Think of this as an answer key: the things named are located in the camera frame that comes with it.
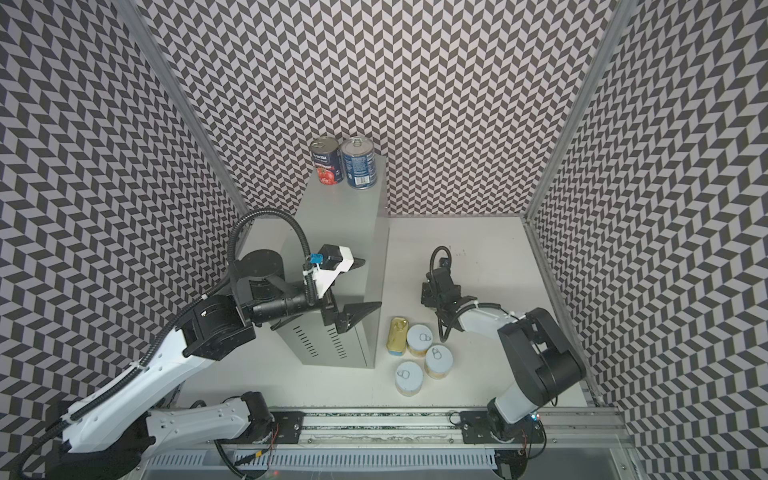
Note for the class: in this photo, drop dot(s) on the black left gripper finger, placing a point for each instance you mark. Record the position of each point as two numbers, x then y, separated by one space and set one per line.
352 314
357 263

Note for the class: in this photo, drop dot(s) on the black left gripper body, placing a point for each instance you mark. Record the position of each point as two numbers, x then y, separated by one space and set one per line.
328 310

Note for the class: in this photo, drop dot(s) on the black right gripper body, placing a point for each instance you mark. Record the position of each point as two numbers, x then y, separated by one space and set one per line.
438 294

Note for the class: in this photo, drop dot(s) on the tomato can dark label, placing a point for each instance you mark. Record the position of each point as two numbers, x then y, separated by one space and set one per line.
324 152

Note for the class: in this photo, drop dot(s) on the blue label tin can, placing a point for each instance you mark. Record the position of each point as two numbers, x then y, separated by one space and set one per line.
358 156

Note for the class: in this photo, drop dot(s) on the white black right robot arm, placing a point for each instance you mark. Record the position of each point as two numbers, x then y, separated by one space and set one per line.
543 362

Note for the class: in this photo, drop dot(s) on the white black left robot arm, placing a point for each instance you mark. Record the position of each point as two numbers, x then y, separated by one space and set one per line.
107 438

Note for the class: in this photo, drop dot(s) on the white lid can rear left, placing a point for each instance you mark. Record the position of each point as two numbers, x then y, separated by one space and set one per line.
419 339

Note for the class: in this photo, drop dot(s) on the white lid can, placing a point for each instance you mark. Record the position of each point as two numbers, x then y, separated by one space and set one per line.
439 361
419 339
408 378

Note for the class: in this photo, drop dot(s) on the grey metal cabinet box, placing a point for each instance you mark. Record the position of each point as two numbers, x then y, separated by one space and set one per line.
347 231

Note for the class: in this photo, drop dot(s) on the gold rectangular sardine tin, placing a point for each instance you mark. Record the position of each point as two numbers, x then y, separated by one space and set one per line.
397 336

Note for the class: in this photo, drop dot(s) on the white lid can middle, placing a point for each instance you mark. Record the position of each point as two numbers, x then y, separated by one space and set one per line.
439 361

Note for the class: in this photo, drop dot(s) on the white lid can front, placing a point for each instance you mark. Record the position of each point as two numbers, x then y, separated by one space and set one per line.
408 378

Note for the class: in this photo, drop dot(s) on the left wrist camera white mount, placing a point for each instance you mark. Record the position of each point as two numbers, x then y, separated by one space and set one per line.
325 267

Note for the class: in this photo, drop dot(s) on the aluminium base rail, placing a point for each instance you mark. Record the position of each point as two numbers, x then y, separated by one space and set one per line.
399 443

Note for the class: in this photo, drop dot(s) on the left aluminium corner post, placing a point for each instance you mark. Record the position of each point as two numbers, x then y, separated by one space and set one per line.
138 29

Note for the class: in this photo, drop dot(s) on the aluminium corner post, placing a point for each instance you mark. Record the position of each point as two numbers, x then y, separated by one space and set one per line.
604 53
138 29

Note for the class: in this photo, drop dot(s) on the right aluminium corner post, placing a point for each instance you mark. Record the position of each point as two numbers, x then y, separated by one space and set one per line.
604 53

